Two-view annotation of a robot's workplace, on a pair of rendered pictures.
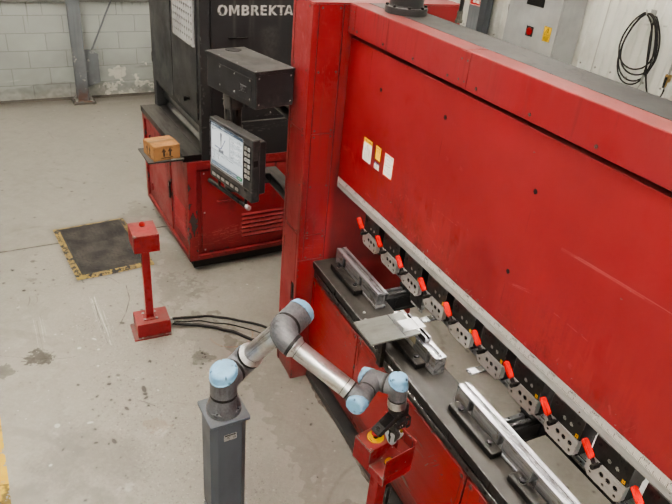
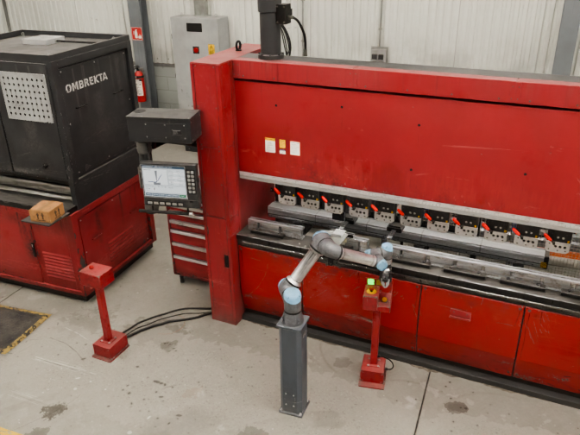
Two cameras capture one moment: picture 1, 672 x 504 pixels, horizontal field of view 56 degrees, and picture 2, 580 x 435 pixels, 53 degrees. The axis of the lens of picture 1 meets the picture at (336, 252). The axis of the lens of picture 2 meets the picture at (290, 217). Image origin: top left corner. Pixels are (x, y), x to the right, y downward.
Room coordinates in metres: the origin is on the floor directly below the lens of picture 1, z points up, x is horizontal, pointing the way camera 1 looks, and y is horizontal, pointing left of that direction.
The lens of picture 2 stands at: (-0.60, 2.40, 3.15)
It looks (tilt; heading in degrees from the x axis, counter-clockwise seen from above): 26 degrees down; 323
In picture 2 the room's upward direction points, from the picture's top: 1 degrees counter-clockwise
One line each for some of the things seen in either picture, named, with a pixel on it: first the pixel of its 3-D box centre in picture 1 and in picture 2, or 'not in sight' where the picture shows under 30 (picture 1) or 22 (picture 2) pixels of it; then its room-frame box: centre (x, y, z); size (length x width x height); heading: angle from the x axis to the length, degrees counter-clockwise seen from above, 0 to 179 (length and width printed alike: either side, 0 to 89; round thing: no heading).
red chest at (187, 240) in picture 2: not in sight; (204, 234); (3.97, -0.01, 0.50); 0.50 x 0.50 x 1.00; 28
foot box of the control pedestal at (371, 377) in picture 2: not in sight; (373, 371); (1.88, -0.26, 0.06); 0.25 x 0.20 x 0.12; 129
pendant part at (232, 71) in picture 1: (247, 134); (168, 166); (3.39, 0.56, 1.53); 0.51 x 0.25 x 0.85; 42
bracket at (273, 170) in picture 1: (268, 185); not in sight; (3.50, 0.45, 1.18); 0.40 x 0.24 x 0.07; 28
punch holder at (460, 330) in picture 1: (469, 322); (385, 210); (2.15, -0.58, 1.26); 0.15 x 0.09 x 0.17; 28
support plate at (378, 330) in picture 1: (386, 328); (331, 240); (2.41, -0.27, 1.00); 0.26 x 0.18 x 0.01; 118
